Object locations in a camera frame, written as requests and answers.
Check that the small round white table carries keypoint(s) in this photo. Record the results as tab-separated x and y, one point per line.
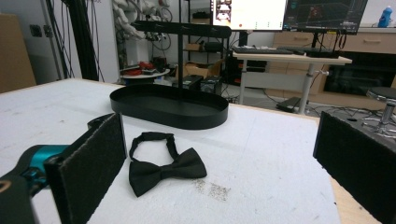
146	75

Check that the dark computer monitor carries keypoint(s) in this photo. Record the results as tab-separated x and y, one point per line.
330	15

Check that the black stand with oval tray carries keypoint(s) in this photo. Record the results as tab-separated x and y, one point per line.
168	107

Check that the black flat device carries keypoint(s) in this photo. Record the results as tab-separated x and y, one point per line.
320	53

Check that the bright white computer monitor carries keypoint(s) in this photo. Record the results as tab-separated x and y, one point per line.
258	14

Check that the wooden cabinet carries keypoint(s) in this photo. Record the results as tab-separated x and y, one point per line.
370	42

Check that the brown cardboard panel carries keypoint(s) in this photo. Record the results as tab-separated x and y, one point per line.
15	56

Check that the round stool with chrome base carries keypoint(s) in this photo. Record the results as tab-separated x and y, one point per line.
384	93

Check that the red tool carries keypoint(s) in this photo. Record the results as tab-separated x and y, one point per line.
137	71

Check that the black metal shelf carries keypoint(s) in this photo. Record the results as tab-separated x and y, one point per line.
211	46

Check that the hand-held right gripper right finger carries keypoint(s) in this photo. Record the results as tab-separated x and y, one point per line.
355	161

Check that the black bow tie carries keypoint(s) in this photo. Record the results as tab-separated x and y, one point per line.
186	165

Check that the grey wall socket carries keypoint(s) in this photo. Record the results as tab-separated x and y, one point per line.
48	30
35	30

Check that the black power strip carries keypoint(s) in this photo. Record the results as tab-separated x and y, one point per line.
289	104

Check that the black keyboard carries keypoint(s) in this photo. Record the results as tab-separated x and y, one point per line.
261	50

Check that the beige desk with white legs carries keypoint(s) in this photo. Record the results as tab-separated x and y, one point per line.
280	58

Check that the open cardboard box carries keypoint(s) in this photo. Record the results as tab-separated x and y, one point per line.
199	70

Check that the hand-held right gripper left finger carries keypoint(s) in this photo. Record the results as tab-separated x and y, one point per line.
90	168

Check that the black boxes on floor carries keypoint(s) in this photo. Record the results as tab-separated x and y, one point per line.
211	84

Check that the blue bottle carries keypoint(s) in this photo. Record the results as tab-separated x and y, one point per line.
385	17

